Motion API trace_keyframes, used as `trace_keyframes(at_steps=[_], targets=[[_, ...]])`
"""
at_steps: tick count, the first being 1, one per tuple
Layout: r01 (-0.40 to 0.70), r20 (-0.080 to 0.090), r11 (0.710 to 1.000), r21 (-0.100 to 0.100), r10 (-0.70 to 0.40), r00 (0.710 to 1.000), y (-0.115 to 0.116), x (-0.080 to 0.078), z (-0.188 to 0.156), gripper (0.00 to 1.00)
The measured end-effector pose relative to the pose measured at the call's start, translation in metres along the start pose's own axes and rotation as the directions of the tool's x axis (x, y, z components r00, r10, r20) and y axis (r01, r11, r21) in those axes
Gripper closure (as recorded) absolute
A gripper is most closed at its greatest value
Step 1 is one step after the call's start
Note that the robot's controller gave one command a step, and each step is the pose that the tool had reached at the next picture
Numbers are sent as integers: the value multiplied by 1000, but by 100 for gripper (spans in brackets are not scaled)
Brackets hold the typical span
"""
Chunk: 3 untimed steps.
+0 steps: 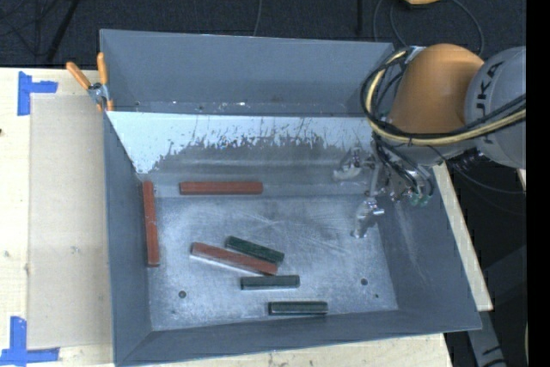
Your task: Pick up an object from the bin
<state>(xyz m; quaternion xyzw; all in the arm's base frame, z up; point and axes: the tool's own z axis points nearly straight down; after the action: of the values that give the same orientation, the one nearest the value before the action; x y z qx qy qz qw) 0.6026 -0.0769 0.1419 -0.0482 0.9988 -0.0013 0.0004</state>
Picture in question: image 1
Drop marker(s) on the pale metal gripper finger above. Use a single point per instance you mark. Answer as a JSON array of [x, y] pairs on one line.
[[353, 167], [368, 214]]

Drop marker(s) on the grey metal bin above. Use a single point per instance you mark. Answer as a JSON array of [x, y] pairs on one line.
[[301, 223]]

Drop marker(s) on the dark green flat block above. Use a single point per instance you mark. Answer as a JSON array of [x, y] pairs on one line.
[[298, 308], [255, 249], [270, 282]]

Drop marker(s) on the red-brown flat block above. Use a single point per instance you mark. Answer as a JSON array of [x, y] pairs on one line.
[[150, 223], [234, 258], [221, 187]]

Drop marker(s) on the pale wood flat board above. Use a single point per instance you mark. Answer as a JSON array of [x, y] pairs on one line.
[[64, 206]]

